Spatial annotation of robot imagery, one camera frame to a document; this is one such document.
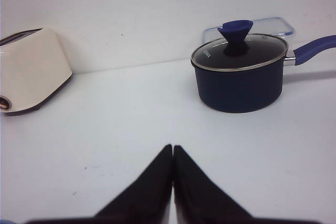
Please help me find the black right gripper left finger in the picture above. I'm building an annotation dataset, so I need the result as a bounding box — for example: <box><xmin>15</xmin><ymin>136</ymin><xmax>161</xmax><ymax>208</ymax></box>
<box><xmin>29</xmin><ymin>144</ymin><xmax>173</xmax><ymax>223</ymax></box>

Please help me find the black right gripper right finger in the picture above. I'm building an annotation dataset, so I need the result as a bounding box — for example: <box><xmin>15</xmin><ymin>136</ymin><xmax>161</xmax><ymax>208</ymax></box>
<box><xmin>173</xmin><ymin>145</ymin><xmax>316</xmax><ymax>223</ymax></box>

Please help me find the dark blue saucepan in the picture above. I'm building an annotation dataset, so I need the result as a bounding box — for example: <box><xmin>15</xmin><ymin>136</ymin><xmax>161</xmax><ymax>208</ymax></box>
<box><xmin>192</xmin><ymin>35</ymin><xmax>335</xmax><ymax>113</ymax></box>

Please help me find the glass pot lid blue knob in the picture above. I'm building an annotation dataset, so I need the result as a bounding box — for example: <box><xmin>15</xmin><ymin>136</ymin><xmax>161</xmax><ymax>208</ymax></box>
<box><xmin>191</xmin><ymin>20</ymin><xmax>288</xmax><ymax>72</ymax></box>

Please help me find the cream two-slot toaster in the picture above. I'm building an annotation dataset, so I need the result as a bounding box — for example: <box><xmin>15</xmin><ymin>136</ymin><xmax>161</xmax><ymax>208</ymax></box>
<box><xmin>1</xmin><ymin>28</ymin><xmax>72</xmax><ymax>114</ymax></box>

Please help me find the clear container blue-rimmed lid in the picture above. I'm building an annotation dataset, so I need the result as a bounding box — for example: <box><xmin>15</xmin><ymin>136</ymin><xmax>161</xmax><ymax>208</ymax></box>
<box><xmin>202</xmin><ymin>17</ymin><xmax>295</xmax><ymax>44</ymax></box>

